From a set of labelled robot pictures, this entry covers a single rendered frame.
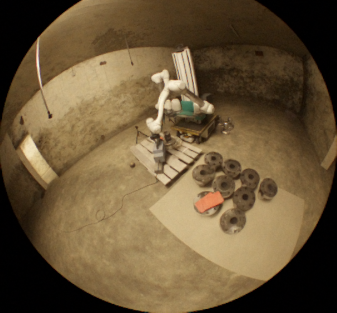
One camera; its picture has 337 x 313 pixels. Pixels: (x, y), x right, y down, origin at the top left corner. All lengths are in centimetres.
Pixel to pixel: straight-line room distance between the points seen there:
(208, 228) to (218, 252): 33
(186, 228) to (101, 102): 369
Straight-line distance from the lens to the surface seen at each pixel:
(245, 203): 111
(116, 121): 368
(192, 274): 131
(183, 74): 193
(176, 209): 126
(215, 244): 124
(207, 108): 147
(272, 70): 570
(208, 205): 97
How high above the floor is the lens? 122
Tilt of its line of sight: 36 degrees down
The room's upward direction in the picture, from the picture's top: 15 degrees counter-clockwise
